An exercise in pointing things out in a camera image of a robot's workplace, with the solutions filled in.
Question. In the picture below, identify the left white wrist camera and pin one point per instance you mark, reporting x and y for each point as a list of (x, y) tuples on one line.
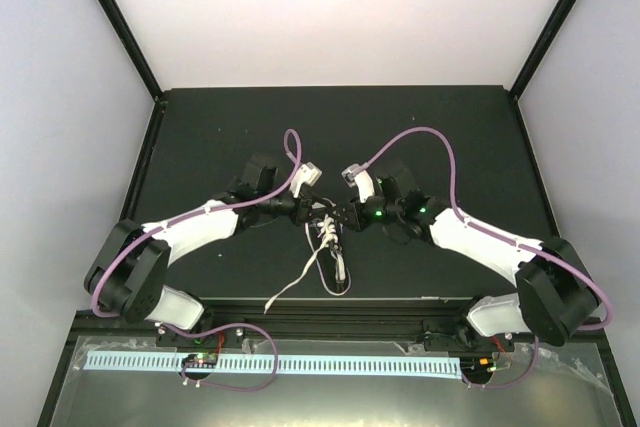
[(306, 175)]

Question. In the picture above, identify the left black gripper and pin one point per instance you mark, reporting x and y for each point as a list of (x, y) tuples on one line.
[(304, 211)]

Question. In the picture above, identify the black table mat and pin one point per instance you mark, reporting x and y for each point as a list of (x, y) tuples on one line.
[(207, 136)]

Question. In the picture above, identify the left black frame post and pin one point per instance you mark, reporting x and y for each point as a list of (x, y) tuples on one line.
[(132, 48)]

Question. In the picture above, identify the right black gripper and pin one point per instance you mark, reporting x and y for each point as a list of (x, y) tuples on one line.
[(356, 220)]

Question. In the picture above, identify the right black frame post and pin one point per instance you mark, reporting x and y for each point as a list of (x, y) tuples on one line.
[(544, 41)]

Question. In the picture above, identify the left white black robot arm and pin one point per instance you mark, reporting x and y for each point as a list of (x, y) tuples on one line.
[(128, 277)]

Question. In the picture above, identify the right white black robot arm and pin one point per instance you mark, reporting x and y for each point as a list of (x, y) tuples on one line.
[(552, 298)]

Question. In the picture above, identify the black frame post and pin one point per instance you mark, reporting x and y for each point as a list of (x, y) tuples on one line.
[(132, 48), (544, 41)]

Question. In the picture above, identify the right small circuit board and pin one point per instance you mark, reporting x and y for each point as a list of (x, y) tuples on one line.
[(489, 364)]

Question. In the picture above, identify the left small circuit board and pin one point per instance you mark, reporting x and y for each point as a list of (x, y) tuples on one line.
[(200, 360)]

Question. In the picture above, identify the white shoelace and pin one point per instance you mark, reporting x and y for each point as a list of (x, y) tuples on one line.
[(307, 267)]

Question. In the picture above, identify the light blue slotted cable duct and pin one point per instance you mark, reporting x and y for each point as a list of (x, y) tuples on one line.
[(260, 364)]

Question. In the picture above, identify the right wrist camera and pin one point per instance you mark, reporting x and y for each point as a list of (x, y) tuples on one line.
[(356, 176)]

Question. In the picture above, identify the small circuit board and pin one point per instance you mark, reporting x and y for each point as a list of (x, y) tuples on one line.
[(200, 360), (489, 364)]

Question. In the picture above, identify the black white sneaker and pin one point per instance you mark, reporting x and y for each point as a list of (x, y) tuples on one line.
[(316, 232)]

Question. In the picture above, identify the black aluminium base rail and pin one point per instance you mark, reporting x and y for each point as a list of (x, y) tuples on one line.
[(436, 325)]

